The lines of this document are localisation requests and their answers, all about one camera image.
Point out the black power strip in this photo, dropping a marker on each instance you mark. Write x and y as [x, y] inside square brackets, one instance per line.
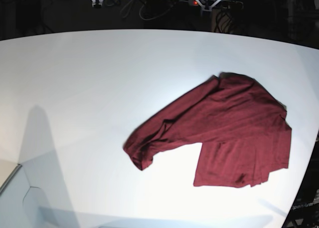
[209, 5]

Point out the dark red t-shirt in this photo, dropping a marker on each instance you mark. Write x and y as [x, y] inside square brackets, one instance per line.
[241, 126]

